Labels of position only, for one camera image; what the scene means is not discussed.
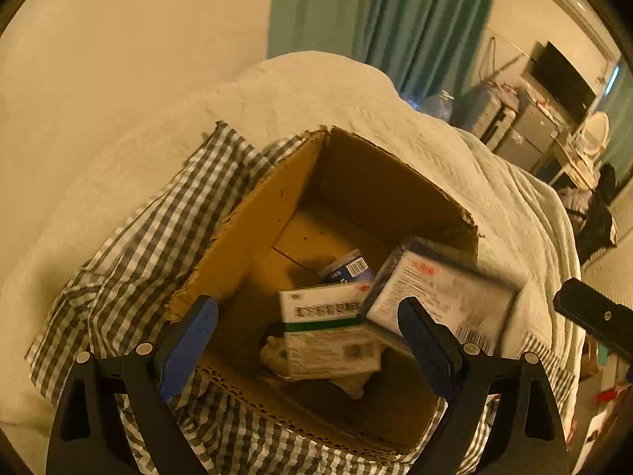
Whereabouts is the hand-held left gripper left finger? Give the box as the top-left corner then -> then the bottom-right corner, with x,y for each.
47,295 -> 219,475

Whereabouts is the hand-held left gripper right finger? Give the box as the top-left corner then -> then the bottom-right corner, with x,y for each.
397,296 -> 569,475

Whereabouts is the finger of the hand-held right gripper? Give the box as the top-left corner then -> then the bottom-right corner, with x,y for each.
553,277 -> 633,358

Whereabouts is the white-label package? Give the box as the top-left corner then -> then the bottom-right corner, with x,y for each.
358,237 -> 525,357

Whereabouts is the brown cardboard box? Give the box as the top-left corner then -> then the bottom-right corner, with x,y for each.
165,126 -> 480,462

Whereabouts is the white barcode medicine box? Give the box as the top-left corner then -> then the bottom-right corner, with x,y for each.
283,325 -> 385,383

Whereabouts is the black clothing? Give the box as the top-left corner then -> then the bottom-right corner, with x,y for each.
575,163 -> 620,264

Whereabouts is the grey checked cloth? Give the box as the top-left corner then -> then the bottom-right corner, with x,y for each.
25,121 -> 577,475

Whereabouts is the blue medicine box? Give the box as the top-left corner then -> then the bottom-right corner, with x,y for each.
319,249 -> 377,285

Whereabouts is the white green-striped medicine box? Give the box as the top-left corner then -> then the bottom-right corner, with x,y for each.
278,282 -> 371,331

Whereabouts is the white side table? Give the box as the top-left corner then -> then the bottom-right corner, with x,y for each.
548,137 -> 602,192

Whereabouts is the round white mirror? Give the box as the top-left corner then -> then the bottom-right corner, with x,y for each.
574,111 -> 610,159

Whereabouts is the grey cabinet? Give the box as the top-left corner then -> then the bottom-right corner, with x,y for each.
495,94 -> 565,174

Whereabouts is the grey suitcase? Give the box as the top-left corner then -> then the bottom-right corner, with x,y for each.
465,84 -> 518,152

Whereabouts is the clear plastic bag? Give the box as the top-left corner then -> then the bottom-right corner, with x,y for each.
419,90 -> 455,122

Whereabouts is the black television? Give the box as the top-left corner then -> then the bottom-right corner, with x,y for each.
534,41 -> 597,110

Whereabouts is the white quilted blanket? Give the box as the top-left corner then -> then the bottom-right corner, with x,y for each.
0,49 -> 583,436

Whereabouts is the white air conditioner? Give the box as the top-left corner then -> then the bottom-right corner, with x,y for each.
541,0 -> 610,56

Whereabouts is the teal curtain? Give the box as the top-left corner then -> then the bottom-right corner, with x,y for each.
267,0 -> 503,104

